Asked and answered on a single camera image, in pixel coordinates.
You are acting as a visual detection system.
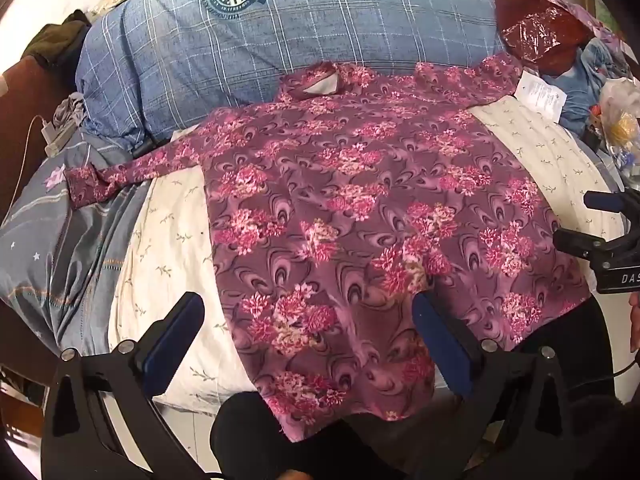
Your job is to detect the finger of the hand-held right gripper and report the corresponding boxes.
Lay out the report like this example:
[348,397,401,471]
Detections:
[583,189,640,217]
[552,228,610,262]

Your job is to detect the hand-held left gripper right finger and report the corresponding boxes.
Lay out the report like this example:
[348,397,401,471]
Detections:
[411,291,591,480]

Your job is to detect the olive green garment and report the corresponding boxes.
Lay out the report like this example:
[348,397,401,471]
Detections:
[25,10,93,70]

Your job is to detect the blue plaid quilt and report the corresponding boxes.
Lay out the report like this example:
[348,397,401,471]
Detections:
[75,0,551,147]

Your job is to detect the white paper tag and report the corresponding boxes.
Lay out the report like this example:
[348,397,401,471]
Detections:
[515,71,568,122]

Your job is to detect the dark red plastic-wrapped package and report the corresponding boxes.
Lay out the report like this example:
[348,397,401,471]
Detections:
[492,0,595,68]

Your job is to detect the blue denim garment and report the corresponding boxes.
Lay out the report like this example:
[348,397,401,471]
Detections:
[542,37,632,147]

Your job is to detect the white charger with cable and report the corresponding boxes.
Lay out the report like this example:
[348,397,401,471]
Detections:
[9,115,70,213]

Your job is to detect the purple floral shirt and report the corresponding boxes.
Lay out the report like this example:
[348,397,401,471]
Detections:
[65,52,593,443]

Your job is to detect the clear plastic bag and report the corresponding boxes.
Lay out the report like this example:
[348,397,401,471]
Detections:
[597,77,640,173]

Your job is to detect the grey crumpled cloth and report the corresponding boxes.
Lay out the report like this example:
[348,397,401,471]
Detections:
[52,92,92,130]

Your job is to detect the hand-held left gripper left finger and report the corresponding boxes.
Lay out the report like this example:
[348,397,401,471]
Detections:
[40,291,206,480]

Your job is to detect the person's black pants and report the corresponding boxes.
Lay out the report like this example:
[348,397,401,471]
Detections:
[209,294,617,480]

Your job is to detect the cream floral bed sheet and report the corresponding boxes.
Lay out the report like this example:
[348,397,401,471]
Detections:
[107,95,626,411]

